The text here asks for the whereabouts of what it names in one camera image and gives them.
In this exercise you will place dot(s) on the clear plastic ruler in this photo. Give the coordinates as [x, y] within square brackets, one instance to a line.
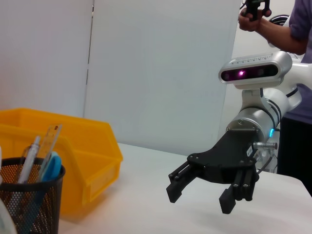
[52, 139]

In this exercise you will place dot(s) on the person's bare hand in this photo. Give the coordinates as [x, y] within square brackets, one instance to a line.
[249, 24]

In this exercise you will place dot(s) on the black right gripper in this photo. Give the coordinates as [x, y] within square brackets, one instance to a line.
[226, 161]

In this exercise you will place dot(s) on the black mesh pen holder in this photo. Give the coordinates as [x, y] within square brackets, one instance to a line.
[36, 202]

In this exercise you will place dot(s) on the yellow plastic storage bin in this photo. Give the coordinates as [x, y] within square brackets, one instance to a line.
[85, 146]

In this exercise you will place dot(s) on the person's purple shirt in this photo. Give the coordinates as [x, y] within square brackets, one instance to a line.
[302, 19]

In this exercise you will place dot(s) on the blue and teal scissors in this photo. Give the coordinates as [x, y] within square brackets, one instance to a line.
[52, 165]

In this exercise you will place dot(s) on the clear silver ballpoint pen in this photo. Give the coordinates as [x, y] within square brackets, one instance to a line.
[30, 158]

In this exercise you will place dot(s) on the person's dark trousers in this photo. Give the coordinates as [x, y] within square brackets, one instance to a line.
[295, 151]

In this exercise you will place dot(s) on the black handheld camera rig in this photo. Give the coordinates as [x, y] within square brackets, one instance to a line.
[253, 7]

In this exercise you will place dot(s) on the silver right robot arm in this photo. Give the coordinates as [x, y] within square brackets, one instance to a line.
[256, 117]

